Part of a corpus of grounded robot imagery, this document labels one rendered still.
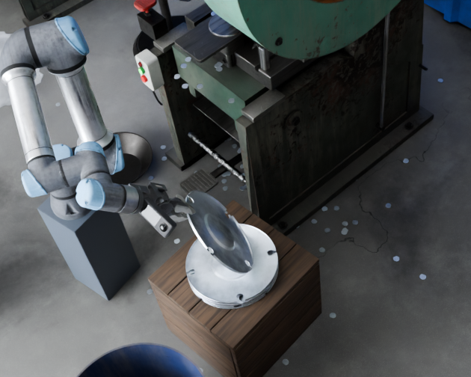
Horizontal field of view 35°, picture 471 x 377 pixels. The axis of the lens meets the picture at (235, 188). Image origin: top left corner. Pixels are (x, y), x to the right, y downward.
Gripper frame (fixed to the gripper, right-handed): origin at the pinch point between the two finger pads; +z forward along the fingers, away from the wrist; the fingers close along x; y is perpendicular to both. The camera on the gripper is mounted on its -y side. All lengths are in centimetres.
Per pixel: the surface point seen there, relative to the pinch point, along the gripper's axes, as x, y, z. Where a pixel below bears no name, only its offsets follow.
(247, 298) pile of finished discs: 15.0, -16.6, 24.4
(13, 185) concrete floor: 83, 102, 13
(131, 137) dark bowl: 42, 96, 46
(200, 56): -26, 47, 11
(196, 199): 0.5, 8.4, 7.0
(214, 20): -33, 60, 18
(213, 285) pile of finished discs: 20.4, -6.9, 19.9
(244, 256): 5.5, -8.4, 20.4
